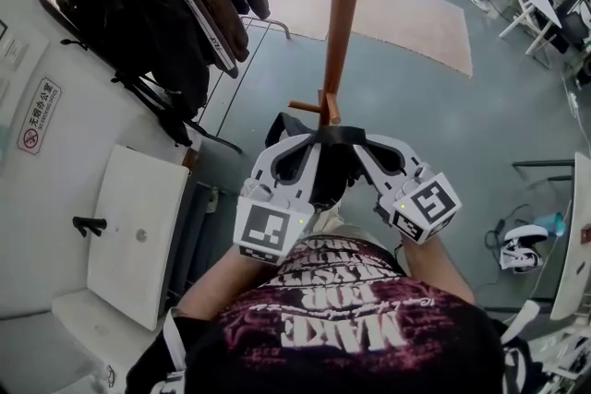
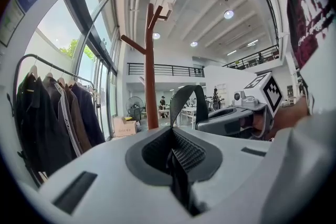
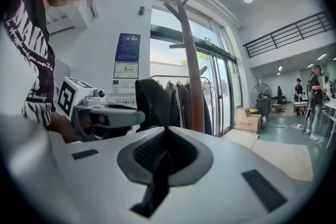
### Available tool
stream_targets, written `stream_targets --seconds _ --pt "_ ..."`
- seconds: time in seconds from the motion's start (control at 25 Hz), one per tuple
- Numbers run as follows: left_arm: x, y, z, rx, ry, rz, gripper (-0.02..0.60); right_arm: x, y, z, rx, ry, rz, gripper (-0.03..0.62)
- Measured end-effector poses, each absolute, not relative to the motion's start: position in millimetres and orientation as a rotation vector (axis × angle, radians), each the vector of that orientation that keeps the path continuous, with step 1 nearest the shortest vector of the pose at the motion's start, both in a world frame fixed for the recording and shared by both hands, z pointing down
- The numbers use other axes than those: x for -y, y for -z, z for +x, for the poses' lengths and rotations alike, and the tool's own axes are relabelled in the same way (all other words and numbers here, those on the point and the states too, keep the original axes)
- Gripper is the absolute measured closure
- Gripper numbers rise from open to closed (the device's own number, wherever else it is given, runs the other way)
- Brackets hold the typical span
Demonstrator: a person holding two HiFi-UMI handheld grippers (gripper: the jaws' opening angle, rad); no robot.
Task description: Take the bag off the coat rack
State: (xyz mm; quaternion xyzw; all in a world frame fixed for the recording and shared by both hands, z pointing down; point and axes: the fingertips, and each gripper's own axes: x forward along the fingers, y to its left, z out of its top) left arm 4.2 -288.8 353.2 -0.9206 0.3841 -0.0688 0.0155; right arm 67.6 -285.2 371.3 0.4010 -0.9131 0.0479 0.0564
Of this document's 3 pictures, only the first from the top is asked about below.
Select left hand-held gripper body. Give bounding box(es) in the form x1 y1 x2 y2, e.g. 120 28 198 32
233 179 316 267

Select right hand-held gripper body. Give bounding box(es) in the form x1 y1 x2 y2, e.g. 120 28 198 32
374 163 463 245

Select black backpack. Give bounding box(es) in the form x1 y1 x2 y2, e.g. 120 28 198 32
265 113 368 212

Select wooden coat stand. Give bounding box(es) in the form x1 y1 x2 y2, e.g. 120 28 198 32
259 0 373 128

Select person's left forearm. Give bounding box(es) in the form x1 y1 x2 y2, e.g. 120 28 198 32
177 249 279 320

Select person's right forearm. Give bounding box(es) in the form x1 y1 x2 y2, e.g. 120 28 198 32
404 234 476 304

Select beige trousers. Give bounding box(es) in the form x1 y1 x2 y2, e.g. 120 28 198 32
308 206 346 235

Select dark sink cabinet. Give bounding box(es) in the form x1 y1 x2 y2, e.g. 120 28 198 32
160 173 223 305

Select small black bag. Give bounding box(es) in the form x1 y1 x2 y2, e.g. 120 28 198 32
155 90 196 148

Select white headset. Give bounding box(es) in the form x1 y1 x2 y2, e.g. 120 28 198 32
499 224 549 275

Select teal water bottle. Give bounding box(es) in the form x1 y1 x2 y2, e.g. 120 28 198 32
539 211 566 239

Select white sink basin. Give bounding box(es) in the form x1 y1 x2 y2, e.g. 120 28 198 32
86 145 191 331

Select black printed t-shirt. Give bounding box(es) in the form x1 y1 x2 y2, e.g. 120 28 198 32
127 233 508 394

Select beige rug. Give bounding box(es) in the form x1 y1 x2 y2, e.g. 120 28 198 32
258 0 475 79

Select white office chair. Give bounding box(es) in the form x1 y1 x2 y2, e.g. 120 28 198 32
501 300 591 394

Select dark jacket with white stripe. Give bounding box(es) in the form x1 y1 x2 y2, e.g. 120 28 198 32
87 0 240 78

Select black faucet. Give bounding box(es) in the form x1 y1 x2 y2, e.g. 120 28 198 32
72 216 108 239

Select black jacket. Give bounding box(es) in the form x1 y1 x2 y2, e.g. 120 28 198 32
54 0 211 117

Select white toilet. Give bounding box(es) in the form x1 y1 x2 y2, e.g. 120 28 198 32
50 290 177 394

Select black office chair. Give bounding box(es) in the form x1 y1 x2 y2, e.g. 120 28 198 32
551 0 591 53

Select black metal garment rail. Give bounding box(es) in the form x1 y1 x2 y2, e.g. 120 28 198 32
36 0 292 154

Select black floor cable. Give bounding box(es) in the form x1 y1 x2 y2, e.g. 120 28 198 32
473 203 532 292

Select white desk with black frame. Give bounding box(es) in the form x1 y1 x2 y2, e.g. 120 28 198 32
479 151 591 322

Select red and white wall sign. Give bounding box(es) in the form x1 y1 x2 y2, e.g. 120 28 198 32
17 77 63 156

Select white wall notice panel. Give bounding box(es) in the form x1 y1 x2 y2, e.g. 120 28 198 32
0 18 51 73

